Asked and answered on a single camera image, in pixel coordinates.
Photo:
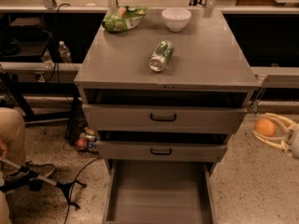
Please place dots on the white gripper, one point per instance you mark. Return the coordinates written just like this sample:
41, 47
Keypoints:
294, 142

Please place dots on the orange fruit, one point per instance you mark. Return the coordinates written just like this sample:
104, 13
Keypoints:
265, 127

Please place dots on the grey metal drawer cabinet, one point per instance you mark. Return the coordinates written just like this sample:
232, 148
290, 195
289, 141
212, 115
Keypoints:
207, 69

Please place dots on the grey open bottom drawer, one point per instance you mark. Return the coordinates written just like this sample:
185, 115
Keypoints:
159, 192

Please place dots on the grey middle drawer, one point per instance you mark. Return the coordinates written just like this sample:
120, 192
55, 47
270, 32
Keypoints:
150, 151

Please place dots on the grey top drawer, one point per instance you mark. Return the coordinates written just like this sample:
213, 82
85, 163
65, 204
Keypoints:
164, 119

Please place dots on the person hand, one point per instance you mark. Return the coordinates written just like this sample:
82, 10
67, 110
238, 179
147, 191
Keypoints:
3, 148

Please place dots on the green soda can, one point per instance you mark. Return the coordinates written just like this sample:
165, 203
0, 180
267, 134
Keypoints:
161, 55

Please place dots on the white ceramic bowl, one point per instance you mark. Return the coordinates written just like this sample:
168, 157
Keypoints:
176, 18

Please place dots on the can on floor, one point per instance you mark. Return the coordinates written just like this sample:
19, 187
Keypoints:
88, 137

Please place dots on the green chip bag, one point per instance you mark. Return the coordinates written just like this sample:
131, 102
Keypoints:
124, 18

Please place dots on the red apple on floor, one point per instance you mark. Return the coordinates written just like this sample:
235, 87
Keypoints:
81, 144

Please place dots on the clear water bottle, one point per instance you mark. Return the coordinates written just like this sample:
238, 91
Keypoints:
47, 60
64, 52

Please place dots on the grey sneaker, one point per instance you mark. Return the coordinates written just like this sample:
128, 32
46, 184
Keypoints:
42, 169

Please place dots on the person leg khaki trousers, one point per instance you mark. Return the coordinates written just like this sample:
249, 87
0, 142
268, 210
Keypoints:
12, 133

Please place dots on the black grabber tool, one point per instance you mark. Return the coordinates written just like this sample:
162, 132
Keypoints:
30, 176

